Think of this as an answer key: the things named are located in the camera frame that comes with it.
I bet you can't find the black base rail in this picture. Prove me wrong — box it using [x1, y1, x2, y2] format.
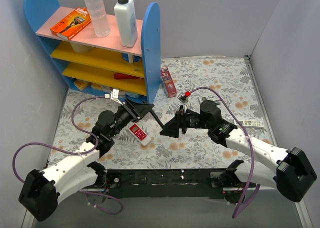
[102, 168, 241, 199]

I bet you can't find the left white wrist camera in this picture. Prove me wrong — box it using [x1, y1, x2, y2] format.
[104, 89, 124, 106]

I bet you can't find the red toothpaste box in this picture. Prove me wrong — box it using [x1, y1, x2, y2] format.
[160, 67, 177, 98]

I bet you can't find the white bottle black cap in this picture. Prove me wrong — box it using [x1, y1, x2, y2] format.
[114, 0, 138, 48]

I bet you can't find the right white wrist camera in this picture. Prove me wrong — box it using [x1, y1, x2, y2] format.
[178, 91, 191, 111]

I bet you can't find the orange razor box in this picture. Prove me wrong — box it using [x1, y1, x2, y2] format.
[50, 8, 91, 41]

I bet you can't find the floral table mat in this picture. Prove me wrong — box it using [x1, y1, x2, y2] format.
[47, 57, 265, 169]

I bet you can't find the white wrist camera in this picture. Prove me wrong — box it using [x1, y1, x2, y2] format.
[104, 89, 124, 106]
[178, 91, 191, 111]

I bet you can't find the white packets bottom shelf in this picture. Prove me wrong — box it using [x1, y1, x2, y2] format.
[90, 82, 141, 99]

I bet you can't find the white remote with coloured buttons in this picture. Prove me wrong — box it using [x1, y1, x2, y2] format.
[234, 120, 264, 128]

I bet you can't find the clear plastic water bottle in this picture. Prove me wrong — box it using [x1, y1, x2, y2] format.
[84, 0, 111, 37]

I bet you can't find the black remote control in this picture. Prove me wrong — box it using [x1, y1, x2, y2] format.
[150, 109, 165, 129]

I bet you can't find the white air conditioner remote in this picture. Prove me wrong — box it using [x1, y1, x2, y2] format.
[198, 95, 221, 105]

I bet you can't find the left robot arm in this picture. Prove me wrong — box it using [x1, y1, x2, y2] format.
[18, 99, 154, 221]

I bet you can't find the beige cup under shelf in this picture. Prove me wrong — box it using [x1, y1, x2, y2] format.
[70, 43, 94, 53]

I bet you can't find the red and white remote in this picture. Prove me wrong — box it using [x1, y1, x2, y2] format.
[128, 122, 152, 146]

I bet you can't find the yellow packet bottom shelf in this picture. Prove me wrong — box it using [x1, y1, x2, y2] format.
[73, 79, 92, 91]

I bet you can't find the blue wooden shelf unit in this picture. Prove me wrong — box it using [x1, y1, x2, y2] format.
[23, 0, 161, 103]

